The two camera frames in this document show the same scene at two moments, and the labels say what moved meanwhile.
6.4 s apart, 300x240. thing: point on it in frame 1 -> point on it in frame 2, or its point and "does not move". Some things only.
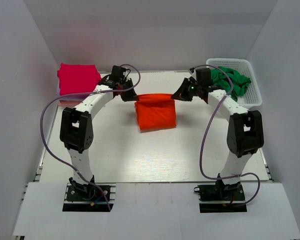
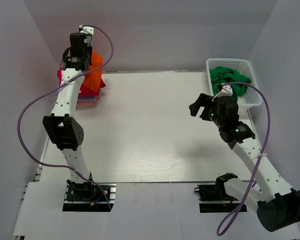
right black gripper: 181,94 -> 204,100
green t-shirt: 240,82 does not move
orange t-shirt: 155,111 -> 93,78
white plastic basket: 253,97 does not move
